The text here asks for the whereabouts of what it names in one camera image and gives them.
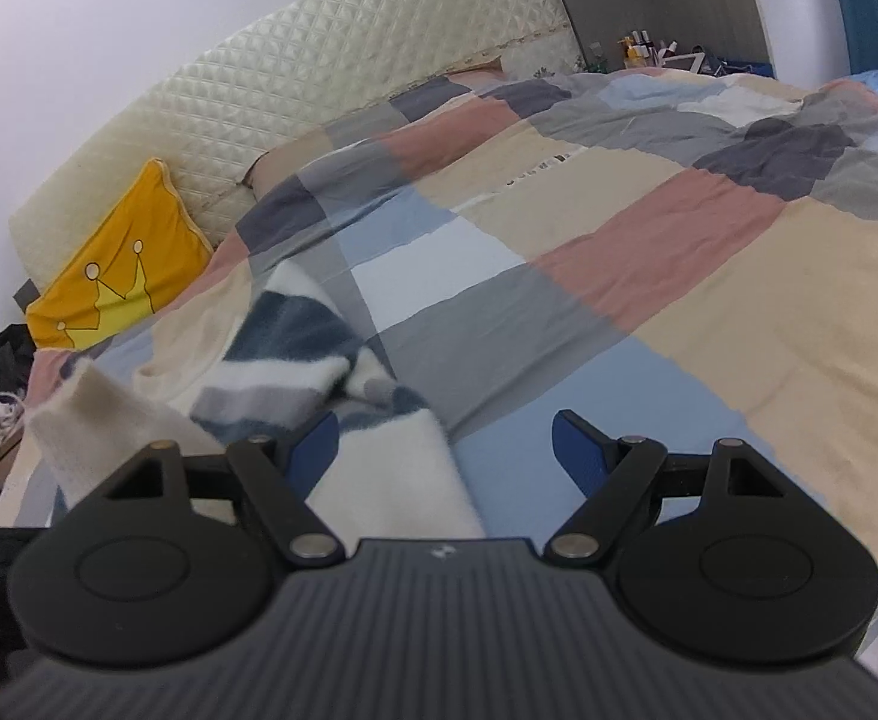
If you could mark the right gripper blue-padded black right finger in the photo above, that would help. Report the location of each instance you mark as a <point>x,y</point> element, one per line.
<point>645,503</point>

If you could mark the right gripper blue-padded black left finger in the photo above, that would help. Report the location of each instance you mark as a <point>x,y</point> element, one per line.
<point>234,507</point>

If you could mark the white navy striped sweater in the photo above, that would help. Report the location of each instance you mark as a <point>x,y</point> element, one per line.
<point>252,356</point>

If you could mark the black clothing pile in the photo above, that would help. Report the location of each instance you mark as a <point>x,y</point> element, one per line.
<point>17,351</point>

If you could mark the pastel checkered quilt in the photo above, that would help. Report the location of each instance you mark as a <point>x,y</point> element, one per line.
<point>681,258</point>

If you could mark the yellow crown pillow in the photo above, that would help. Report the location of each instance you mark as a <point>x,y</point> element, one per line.
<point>144,254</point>

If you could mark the wooden left nightstand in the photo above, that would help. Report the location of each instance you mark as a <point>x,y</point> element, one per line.
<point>9,449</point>

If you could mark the checkered bed pillow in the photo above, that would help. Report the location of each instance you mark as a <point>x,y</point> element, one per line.
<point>396,111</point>

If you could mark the cream quilted headboard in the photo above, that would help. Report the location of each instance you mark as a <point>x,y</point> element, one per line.
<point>277,81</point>

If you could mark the dark wall socket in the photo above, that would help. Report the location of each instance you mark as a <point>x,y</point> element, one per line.
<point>26,295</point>

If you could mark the white picture frame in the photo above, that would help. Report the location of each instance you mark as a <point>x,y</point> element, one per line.
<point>697,62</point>

